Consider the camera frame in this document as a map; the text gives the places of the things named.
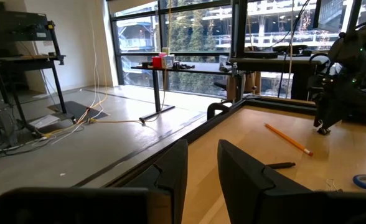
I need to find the dark grey desk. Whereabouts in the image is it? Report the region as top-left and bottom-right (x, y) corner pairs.
(229, 54), (330, 101)

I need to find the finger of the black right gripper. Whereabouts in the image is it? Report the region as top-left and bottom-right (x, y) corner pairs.
(322, 116), (332, 136)
(312, 116), (324, 134)

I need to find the white flat box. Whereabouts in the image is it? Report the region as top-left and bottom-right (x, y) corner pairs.
(29, 114), (62, 129)

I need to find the black floor mat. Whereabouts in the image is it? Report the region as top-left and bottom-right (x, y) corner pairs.
(47, 100), (109, 123)

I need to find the white floor cable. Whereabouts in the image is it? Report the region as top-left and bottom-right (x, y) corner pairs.
(50, 12), (106, 146)

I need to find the black frame handle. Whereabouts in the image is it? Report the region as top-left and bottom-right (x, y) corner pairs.
(206, 101), (231, 121)

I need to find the yellow floor cable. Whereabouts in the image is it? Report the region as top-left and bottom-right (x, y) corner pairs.
(42, 93), (146, 138)

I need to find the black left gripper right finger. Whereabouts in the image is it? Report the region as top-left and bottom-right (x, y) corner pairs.
(217, 139), (366, 224)

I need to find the tall black post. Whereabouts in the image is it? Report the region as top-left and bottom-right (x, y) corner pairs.
(232, 0), (250, 103)

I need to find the orange pencil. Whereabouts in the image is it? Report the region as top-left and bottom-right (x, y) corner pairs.
(264, 123), (314, 157)

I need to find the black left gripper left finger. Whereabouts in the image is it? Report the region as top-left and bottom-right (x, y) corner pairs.
(0, 139), (189, 224)

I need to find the black table frame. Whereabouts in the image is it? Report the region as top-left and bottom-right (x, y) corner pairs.
(72, 95), (366, 189)

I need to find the black pen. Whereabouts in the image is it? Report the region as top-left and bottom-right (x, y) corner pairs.
(266, 161), (296, 170)

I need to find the black standing desk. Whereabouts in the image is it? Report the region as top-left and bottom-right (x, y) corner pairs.
(130, 61), (233, 124)

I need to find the black equipment rack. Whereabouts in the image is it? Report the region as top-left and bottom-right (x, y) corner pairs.
(0, 11), (77, 147)

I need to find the yellow hanging cable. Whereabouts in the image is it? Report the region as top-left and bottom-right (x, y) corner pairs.
(162, 0), (172, 94)

